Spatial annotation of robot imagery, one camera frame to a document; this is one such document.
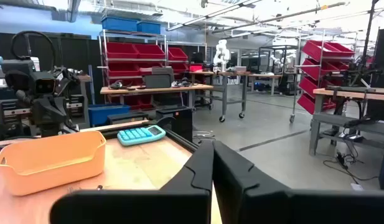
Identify black flat case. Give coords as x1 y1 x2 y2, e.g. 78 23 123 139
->
106 111 149 126

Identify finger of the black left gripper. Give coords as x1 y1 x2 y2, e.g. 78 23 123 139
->
50 107 67 125
34 107 52 125

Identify wooden top workbench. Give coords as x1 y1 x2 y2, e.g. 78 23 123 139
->
100 83 215 111

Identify red storage bin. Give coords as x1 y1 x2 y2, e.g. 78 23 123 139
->
167 47 189 62
300 58 332 81
106 62 143 78
301 39 335 62
325 42 356 57
298 76 328 99
123 95 155 110
169 62 190 74
138 63 164 75
134 44 166 60
105 42 139 60
296 93 335 115

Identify black power adapter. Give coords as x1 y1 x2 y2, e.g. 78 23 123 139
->
338 132 364 143

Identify black floor cables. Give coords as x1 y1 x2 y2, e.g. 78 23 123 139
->
322 149 381 185

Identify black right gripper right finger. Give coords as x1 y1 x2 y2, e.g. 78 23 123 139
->
213 140 384 224

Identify grey rolling metal table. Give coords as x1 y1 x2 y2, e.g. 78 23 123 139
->
189 70 252 123

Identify wooden top table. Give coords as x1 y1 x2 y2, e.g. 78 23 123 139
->
248 73 283 96

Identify black vertical pole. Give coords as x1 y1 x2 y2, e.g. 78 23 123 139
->
360 0 379 68

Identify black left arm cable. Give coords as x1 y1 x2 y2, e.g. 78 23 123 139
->
10 30 57 62

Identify black frame robot cell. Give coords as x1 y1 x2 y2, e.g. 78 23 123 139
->
258 45 300 96

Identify black computer tower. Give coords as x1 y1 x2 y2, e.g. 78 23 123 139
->
155 106 194 143

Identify yellow plastic bin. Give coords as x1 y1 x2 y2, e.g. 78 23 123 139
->
0 130 107 197

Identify black tall panel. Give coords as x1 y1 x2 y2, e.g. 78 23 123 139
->
365 27 384 122

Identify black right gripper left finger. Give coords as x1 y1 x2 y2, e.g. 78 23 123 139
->
50 140 215 224

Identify ceiling light strip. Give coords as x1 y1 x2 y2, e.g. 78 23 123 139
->
166 0 263 32

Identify black monitor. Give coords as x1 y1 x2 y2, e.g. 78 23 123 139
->
143 66 176 89

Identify blue floor crate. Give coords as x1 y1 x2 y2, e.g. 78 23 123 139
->
87 103 131 127

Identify large blue storage bin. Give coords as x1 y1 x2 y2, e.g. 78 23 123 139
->
101 16 140 32

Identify metal wire shelf rack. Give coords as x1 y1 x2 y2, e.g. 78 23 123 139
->
97 29 168 108

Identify grey steel workbench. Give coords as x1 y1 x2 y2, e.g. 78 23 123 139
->
309 86 384 156

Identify small blue storage bin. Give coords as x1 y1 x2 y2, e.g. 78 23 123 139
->
136 21 162 35

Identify teal calculator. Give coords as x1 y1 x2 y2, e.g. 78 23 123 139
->
116 124 167 147

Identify black bench equipment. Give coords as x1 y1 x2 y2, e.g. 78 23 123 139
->
331 57 384 93

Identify metal bin rack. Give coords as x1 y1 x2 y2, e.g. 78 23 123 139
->
289 29 358 124

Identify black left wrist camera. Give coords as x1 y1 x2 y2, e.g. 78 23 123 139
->
34 77 58 96

